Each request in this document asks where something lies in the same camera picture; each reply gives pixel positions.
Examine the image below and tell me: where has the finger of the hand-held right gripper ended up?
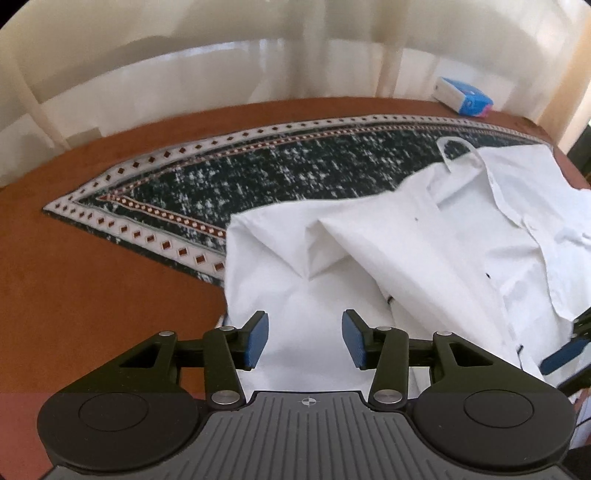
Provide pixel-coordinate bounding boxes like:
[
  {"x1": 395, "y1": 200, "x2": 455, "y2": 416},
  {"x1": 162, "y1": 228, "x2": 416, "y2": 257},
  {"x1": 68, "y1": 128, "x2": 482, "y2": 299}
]
[
  {"x1": 539, "y1": 339, "x2": 591, "y2": 398},
  {"x1": 570, "y1": 307, "x2": 591, "y2": 340}
]

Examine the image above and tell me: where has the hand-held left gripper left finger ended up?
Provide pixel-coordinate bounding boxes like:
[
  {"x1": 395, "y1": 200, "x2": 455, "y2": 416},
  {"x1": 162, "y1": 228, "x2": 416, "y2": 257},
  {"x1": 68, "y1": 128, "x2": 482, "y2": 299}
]
[{"x1": 99, "y1": 311, "x2": 269, "y2": 411}]

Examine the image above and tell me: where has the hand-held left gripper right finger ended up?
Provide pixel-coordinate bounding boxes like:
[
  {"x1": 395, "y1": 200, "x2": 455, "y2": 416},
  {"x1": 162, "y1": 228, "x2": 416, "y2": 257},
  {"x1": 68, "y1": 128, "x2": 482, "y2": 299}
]
[{"x1": 342, "y1": 309, "x2": 546, "y2": 411}]

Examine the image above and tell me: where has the white shirt with dark piping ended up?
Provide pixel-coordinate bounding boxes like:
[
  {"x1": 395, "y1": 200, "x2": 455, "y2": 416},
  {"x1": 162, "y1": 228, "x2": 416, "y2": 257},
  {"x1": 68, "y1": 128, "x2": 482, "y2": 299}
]
[{"x1": 224, "y1": 136, "x2": 591, "y2": 402}]

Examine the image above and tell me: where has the dark patterned mat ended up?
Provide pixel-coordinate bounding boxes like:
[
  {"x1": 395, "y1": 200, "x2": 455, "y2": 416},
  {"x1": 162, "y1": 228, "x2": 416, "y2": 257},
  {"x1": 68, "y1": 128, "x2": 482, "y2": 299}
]
[{"x1": 42, "y1": 113, "x2": 555, "y2": 289}]

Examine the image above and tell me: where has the blue and white packet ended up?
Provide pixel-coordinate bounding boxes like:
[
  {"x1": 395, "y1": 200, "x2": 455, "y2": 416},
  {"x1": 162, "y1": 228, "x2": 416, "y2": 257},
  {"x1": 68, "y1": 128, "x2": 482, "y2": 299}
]
[{"x1": 434, "y1": 76, "x2": 495, "y2": 116}]

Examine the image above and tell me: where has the cream sheer curtain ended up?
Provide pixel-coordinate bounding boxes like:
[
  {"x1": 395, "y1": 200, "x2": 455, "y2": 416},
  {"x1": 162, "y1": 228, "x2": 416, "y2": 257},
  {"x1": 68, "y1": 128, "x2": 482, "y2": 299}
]
[{"x1": 0, "y1": 0, "x2": 591, "y2": 188}]

